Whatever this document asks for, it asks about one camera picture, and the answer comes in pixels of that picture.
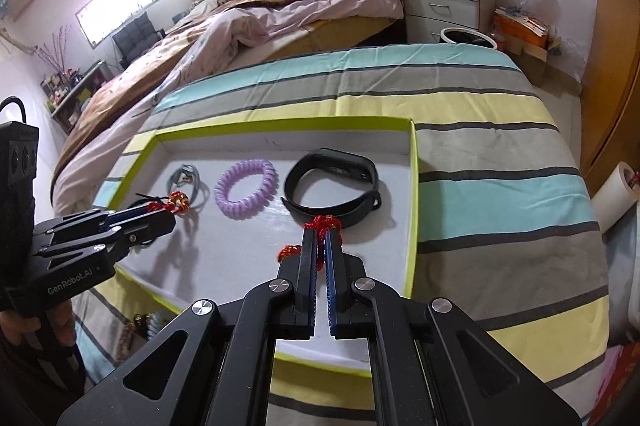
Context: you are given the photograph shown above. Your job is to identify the black fitness band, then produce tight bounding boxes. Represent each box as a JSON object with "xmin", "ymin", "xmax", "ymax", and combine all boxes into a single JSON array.
[{"xmin": 281, "ymin": 148, "xmax": 382, "ymax": 228}]

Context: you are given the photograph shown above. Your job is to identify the white paper roll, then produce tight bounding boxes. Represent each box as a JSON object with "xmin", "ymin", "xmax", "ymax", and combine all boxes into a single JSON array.
[{"xmin": 591, "ymin": 162, "xmax": 639, "ymax": 234}]

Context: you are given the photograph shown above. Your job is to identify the wooden wardrobe right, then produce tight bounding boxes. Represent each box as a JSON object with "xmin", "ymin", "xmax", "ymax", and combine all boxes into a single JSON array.
[{"xmin": 580, "ymin": 0, "xmax": 640, "ymax": 194}]

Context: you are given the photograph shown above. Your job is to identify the pink rose-gold chain bracelet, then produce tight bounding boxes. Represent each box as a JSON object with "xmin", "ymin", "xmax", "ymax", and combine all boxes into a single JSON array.
[{"xmin": 113, "ymin": 322, "xmax": 139, "ymax": 367}]

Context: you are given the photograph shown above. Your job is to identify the grey hair tie with charm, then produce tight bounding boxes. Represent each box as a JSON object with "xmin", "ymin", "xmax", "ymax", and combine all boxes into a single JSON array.
[{"xmin": 166, "ymin": 164, "xmax": 212, "ymax": 212}]

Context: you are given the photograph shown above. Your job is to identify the black hair tie teal bead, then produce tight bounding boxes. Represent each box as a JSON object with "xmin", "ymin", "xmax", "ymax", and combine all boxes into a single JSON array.
[{"xmin": 130, "ymin": 193, "xmax": 168, "ymax": 207}]

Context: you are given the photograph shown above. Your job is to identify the striped bedspread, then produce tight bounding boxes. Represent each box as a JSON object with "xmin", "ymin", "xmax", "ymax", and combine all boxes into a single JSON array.
[{"xmin": 74, "ymin": 45, "xmax": 608, "ymax": 420}]

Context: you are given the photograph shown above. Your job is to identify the red knotted bracelet gold beads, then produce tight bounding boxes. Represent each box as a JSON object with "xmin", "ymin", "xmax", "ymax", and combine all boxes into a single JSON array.
[{"xmin": 146, "ymin": 191, "xmax": 191, "ymax": 216}]

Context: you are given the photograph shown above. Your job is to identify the black camera cable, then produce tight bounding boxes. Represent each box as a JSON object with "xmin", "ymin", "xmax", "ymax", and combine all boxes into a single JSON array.
[{"xmin": 0, "ymin": 94, "xmax": 27, "ymax": 125}]

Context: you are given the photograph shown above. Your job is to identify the black left camera box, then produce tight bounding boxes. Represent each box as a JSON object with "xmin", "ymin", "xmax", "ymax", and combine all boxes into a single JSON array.
[{"xmin": 1, "ymin": 120, "xmax": 39, "ymax": 310}]

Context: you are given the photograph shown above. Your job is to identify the person's left hand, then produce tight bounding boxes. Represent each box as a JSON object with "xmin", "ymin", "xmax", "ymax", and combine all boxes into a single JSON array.
[{"xmin": 0, "ymin": 299, "xmax": 77, "ymax": 349}]

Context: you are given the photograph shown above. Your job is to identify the lime green tray box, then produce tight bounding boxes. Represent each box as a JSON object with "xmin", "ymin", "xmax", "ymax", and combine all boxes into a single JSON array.
[{"xmin": 96, "ymin": 115, "xmax": 420, "ymax": 376}]

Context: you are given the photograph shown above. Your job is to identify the purple spiral hair tie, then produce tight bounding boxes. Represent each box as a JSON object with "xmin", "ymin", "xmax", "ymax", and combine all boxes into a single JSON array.
[{"xmin": 214, "ymin": 157, "xmax": 279, "ymax": 222}]

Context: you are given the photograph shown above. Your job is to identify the stack of orange books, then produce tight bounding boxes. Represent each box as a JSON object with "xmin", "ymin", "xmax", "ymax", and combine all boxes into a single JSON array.
[{"xmin": 494, "ymin": 7, "xmax": 549, "ymax": 49}]

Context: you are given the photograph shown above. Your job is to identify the white waste bin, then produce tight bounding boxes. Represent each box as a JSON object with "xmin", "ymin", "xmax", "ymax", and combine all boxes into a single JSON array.
[{"xmin": 439, "ymin": 26, "xmax": 498, "ymax": 50}]

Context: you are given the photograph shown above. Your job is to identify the cluttered side desk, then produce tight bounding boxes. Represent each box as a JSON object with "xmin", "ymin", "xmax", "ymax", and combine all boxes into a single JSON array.
[{"xmin": 40, "ymin": 60, "xmax": 114, "ymax": 134}]

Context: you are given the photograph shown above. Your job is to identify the pink brown duvet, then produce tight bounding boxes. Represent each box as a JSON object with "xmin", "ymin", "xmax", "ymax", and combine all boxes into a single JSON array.
[{"xmin": 50, "ymin": 0, "xmax": 404, "ymax": 216}]

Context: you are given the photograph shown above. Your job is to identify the red knotted cord bracelet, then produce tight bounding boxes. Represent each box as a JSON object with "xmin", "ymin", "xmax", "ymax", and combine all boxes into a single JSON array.
[{"xmin": 276, "ymin": 214, "xmax": 345, "ymax": 271}]

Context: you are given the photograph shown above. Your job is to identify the black office chair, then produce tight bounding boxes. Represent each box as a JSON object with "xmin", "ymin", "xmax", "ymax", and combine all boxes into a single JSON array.
[{"xmin": 112, "ymin": 11, "xmax": 166, "ymax": 70}]

